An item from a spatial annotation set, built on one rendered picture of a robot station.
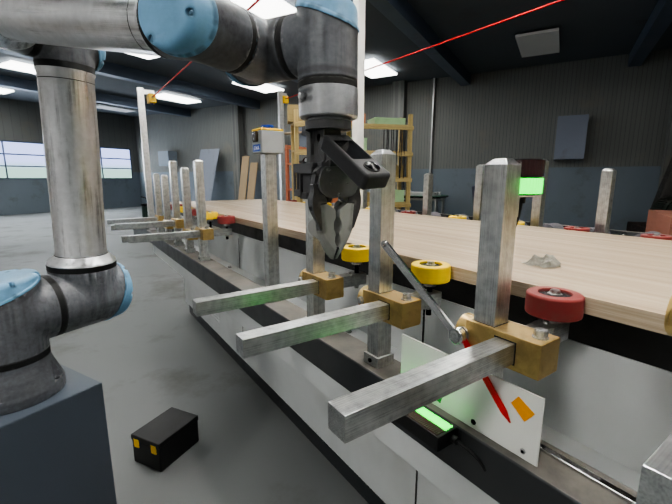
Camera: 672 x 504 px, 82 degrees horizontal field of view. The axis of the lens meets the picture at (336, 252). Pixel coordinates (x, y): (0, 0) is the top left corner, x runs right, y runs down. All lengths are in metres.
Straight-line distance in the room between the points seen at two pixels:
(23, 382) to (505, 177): 1.01
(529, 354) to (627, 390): 0.25
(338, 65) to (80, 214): 0.73
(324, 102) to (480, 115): 9.14
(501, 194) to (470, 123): 9.13
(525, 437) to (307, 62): 0.60
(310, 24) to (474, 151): 9.07
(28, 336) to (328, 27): 0.87
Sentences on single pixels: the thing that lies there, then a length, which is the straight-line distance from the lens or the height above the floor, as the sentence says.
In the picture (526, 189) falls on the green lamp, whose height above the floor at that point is 1.06.
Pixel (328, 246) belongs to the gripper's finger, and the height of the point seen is 0.98.
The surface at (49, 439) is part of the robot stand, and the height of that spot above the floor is 0.52.
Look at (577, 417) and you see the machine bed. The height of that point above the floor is 0.66.
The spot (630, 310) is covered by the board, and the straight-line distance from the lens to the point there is 0.70.
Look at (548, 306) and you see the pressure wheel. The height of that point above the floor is 0.89.
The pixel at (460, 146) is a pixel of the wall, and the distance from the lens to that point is 9.69.
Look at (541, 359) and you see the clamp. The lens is 0.58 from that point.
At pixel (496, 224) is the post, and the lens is 0.58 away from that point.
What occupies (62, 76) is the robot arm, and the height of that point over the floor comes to 1.30.
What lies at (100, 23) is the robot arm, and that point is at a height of 1.29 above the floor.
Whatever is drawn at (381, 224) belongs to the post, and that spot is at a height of 0.99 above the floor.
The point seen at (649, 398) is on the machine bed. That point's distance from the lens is 0.80.
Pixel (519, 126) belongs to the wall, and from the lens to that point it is 9.53.
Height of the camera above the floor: 1.08
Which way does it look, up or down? 11 degrees down
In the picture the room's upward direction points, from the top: straight up
